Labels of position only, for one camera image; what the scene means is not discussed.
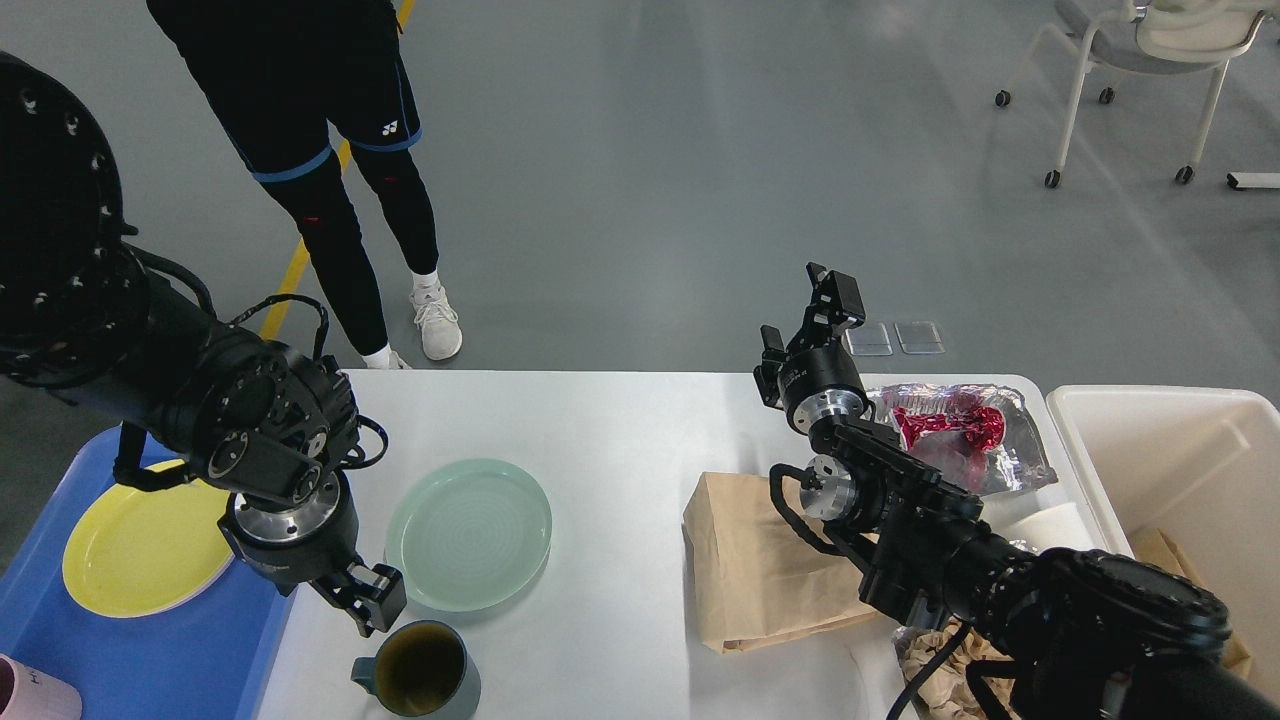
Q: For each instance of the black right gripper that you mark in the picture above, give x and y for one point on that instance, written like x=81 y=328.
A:
x=813 y=385

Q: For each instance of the floor outlet plate right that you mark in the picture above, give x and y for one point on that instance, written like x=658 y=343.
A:
x=919 y=338

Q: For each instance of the white plastic bin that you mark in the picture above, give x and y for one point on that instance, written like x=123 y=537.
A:
x=1202 y=466

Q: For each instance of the floor outlet plate left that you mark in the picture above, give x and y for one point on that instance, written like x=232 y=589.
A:
x=871 y=339

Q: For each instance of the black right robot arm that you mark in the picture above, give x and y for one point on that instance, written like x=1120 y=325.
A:
x=1083 y=634

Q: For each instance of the pale green plate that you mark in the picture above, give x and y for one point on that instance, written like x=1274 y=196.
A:
x=470 y=535

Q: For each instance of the white rolling chair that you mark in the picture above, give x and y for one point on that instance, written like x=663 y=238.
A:
x=1146 y=38

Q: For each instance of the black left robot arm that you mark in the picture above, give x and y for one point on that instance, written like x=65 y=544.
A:
x=92 y=320

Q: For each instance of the person in black clothes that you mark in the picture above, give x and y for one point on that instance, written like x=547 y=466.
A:
x=280 y=77

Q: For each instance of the blue plastic tray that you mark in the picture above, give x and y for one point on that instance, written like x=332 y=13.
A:
x=209 y=658

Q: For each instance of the floor outlet plate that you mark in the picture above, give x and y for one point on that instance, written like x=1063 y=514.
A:
x=871 y=339
x=919 y=338

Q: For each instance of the silver red foil wrapper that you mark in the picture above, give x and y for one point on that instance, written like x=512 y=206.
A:
x=981 y=436

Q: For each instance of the white paper cup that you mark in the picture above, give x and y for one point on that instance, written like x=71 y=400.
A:
x=1061 y=526

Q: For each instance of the pink cup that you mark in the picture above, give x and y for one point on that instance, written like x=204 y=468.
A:
x=26 y=693

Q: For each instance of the teal mug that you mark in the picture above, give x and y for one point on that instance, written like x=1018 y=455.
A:
x=423 y=671

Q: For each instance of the brown paper bag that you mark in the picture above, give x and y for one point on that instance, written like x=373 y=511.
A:
x=755 y=583

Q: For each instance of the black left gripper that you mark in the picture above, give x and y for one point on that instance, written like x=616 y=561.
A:
x=315 y=543

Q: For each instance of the yellow plate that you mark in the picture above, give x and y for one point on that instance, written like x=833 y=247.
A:
x=134 y=553

